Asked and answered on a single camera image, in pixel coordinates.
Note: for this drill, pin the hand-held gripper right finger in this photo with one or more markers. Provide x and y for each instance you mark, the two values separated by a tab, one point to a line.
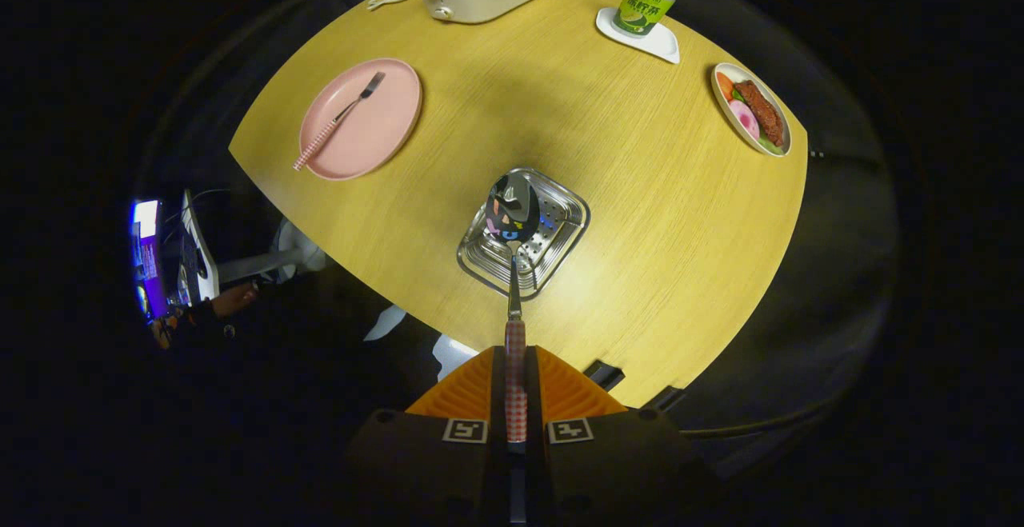
534	407

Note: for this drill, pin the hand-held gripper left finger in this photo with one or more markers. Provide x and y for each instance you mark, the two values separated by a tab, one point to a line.
498	407

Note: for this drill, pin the perforated metal tray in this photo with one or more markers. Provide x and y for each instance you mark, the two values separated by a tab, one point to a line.
560	231

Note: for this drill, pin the white stand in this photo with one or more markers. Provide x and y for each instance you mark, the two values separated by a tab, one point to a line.
272	259

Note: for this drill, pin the pink round plate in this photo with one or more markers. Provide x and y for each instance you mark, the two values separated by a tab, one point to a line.
380	127

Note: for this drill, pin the white flat device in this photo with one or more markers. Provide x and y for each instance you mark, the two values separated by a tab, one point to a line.
196	255

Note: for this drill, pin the white plate of food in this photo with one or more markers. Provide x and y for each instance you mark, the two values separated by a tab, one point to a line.
756	111

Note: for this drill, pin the lit computer monitor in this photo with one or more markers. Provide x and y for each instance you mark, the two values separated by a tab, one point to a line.
148	259

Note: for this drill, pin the white square coaster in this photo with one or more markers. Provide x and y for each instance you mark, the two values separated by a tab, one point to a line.
660	43

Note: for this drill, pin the green label drink bottle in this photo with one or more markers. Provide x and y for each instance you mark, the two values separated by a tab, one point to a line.
644	5

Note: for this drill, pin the black table bracket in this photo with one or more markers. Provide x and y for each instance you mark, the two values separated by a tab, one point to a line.
604	375
662	399

